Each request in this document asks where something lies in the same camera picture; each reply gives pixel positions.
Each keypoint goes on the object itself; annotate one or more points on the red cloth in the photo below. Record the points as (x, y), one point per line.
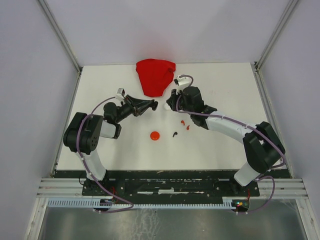
(155, 75)

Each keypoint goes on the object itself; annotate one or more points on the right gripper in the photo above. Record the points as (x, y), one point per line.
(174, 94)

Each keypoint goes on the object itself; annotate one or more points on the aluminium frame post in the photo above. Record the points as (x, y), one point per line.
(48, 13)
(277, 32)

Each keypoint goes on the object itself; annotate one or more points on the left aluminium frame post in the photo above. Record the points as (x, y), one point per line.
(48, 13)

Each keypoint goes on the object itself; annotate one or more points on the aluminium front rail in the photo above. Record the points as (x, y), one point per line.
(71, 188)

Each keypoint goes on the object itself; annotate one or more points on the orange earbud charging case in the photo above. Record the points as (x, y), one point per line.
(155, 135)

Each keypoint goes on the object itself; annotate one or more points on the black earbud charging case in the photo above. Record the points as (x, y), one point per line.
(154, 105)

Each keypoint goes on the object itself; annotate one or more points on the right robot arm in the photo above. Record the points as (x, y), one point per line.
(262, 145)

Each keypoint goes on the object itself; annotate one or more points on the white earbud charging case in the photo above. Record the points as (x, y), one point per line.
(165, 107)

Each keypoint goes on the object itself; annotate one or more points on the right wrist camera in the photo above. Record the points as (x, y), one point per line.
(184, 80)

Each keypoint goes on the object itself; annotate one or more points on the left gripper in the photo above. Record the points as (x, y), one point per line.
(136, 111)

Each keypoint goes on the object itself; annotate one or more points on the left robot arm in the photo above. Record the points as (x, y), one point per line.
(85, 130)

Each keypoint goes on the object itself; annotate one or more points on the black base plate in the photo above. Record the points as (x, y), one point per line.
(171, 186)

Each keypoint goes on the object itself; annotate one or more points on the white cable duct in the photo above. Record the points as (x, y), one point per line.
(99, 203)

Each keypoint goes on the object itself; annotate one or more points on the right aluminium frame post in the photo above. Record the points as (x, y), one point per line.
(277, 32)

